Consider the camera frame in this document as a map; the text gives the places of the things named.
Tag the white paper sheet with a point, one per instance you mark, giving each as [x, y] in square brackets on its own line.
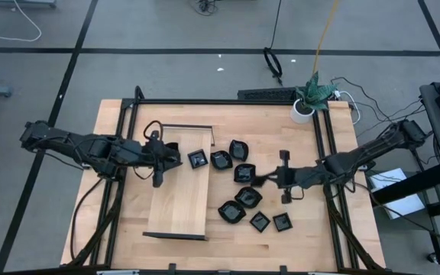
[407, 206]

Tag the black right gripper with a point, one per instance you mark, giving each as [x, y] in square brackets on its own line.
[288, 177]

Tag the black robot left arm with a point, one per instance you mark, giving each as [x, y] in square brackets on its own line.
[90, 147]

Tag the wooden riser shelf black legs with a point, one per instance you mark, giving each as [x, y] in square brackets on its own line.
[182, 198]

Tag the black ribbed bar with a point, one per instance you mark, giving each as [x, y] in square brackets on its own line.
[267, 94]

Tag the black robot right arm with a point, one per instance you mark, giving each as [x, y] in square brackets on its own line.
[357, 156]

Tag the snake plant in white pot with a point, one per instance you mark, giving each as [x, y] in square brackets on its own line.
[302, 112]

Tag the black square mini plate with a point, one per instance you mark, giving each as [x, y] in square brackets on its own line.
[282, 222]
[260, 222]
[197, 159]

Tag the black aluminium rig frame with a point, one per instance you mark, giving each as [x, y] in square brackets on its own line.
[224, 102]

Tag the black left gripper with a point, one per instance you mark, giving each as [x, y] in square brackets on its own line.
[155, 154]

